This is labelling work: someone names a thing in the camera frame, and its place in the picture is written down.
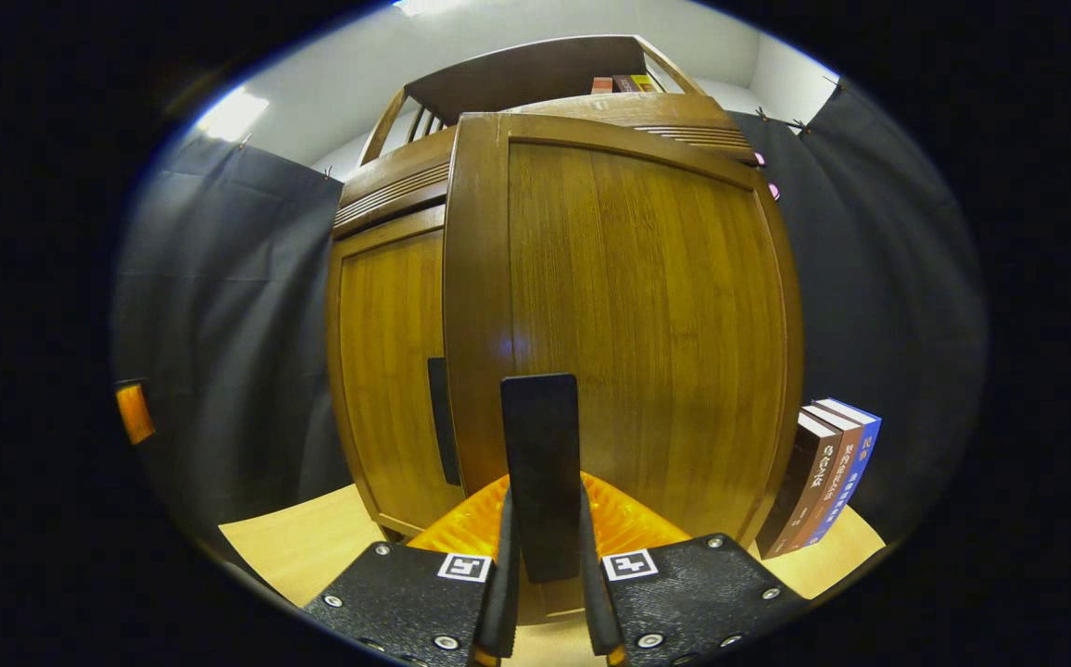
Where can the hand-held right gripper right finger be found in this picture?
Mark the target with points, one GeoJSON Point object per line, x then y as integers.
{"type": "Point", "coordinates": [594, 602]}

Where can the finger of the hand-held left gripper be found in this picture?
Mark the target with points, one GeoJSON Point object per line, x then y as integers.
{"type": "Point", "coordinates": [133, 412]}

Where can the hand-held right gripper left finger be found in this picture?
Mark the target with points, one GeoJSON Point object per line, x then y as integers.
{"type": "Point", "coordinates": [501, 602]}

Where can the wooden shoe cabinet door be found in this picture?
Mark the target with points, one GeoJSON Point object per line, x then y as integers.
{"type": "Point", "coordinates": [647, 324]}
{"type": "Point", "coordinates": [387, 371]}

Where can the wooden double-door shoe cabinet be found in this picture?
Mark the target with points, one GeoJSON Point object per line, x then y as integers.
{"type": "Point", "coordinates": [396, 176]}

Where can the dark brown book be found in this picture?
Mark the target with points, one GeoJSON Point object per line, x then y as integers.
{"type": "Point", "coordinates": [800, 486]}

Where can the reddish brown book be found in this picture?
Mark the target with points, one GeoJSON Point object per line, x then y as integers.
{"type": "Point", "coordinates": [830, 482]}

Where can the blue book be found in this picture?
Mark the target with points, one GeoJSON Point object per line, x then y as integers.
{"type": "Point", "coordinates": [855, 463]}

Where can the square ceiling light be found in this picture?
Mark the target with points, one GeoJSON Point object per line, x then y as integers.
{"type": "Point", "coordinates": [233, 114]}

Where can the yellow book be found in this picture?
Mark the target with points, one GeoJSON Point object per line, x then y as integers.
{"type": "Point", "coordinates": [647, 82]}

